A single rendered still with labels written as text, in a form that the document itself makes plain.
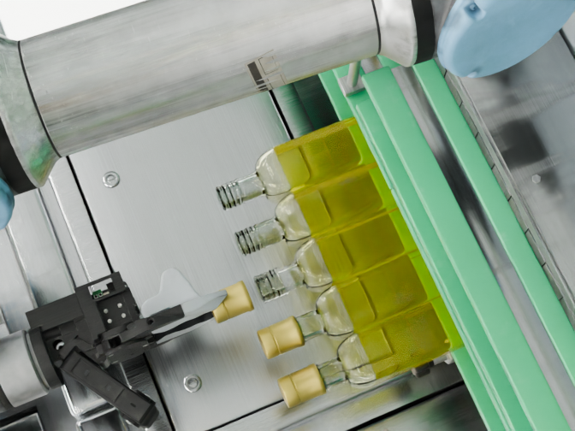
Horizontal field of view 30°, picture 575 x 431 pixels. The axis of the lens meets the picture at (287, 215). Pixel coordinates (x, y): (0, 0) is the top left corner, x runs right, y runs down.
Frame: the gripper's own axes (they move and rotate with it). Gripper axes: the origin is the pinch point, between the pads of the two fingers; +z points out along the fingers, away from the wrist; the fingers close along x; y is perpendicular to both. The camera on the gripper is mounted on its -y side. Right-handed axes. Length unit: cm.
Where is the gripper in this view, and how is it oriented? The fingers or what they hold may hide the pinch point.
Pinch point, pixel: (218, 307)
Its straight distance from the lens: 119.6
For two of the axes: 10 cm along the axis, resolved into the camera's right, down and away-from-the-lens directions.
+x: -0.3, 3.0, 9.5
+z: 9.2, -3.7, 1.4
